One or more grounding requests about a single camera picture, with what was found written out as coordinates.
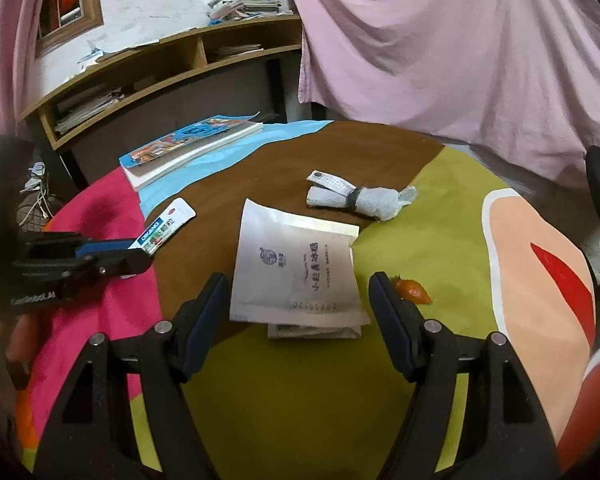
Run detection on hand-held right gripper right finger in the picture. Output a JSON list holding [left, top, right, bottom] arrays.
[[367, 271, 563, 480]]

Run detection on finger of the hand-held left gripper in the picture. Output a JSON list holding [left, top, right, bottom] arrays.
[[14, 250, 153, 282], [25, 231, 137, 258]]

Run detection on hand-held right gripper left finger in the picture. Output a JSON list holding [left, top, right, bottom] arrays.
[[32, 272, 231, 480]]

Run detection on white blue green packet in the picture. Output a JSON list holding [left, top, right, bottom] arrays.
[[130, 198, 197, 256]]

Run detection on printed paper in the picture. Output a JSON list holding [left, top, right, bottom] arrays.
[[267, 322, 363, 341]]

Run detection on white paper bag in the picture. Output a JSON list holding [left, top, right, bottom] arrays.
[[229, 198, 372, 327]]

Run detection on white wrapper black band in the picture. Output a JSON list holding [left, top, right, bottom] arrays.
[[306, 170, 418, 223]]

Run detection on orange bucket with white rim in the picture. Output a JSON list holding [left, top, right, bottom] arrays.
[[555, 342, 600, 466]]

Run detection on colourful patchwork tablecloth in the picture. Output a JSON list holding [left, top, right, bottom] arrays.
[[15, 120, 600, 480]]

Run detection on illustrated book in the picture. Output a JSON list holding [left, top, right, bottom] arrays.
[[119, 114, 264, 192]]

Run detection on large pile of shelf papers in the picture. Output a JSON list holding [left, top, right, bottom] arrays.
[[55, 85, 126, 133]]

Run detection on loose papers on shelf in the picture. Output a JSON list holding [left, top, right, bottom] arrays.
[[77, 40, 161, 68]]

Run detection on pink curtain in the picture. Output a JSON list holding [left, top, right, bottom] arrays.
[[0, 0, 51, 136]]

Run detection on wooden shelf unit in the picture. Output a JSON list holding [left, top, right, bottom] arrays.
[[17, 14, 303, 186]]

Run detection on papers inside shelf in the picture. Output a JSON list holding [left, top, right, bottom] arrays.
[[212, 42, 263, 60]]

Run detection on stack of books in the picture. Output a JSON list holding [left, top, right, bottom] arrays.
[[207, 0, 293, 23]]

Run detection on pink hanging sheet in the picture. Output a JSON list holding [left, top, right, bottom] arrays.
[[277, 0, 600, 191]]

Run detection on white power strip with cables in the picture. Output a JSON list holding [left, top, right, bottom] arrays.
[[19, 160, 65, 223]]

